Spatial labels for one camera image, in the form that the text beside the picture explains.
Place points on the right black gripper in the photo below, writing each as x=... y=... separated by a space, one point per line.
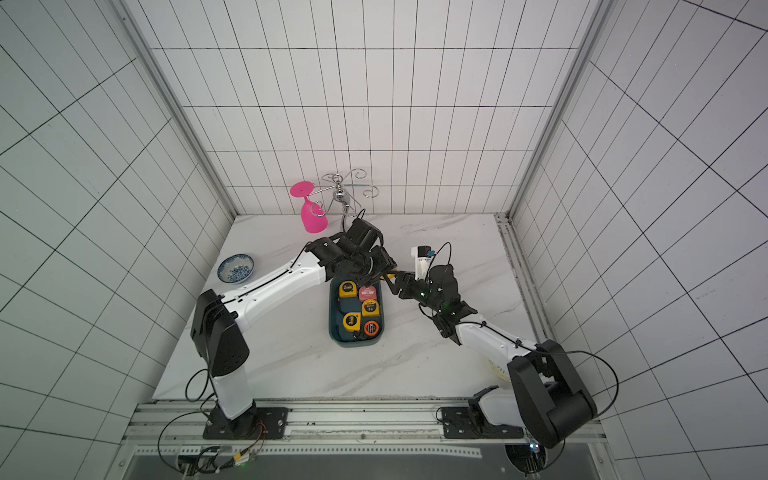
x=411 y=286

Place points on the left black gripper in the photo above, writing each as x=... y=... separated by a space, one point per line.
x=385 y=264

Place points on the pink tape measure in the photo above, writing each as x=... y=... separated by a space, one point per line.
x=368 y=293

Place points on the teal plastic storage box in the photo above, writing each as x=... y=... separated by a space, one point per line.
x=339 y=307

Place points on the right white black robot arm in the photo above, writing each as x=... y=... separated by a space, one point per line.
x=547 y=398

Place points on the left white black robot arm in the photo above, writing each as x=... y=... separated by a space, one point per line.
x=220 y=320

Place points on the orange black tape measure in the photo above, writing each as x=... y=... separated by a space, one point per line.
x=371 y=329

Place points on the pink plastic wine glass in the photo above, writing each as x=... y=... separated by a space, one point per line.
x=312 y=214

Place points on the chrome glass holder stand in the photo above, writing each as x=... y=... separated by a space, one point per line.
x=342 y=186

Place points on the yellow patterned plate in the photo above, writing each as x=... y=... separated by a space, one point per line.
x=500 y=372

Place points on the blue white ceramic bowl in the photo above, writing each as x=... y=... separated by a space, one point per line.
x=236 y=268

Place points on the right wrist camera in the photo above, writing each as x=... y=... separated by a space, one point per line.
x=422 y=256

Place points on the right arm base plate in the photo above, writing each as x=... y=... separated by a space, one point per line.
x=468 y=423

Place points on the aluminium mounting rail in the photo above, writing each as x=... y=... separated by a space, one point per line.
x=172 y=432

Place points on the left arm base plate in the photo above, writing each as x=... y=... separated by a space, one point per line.
x=255 y=422

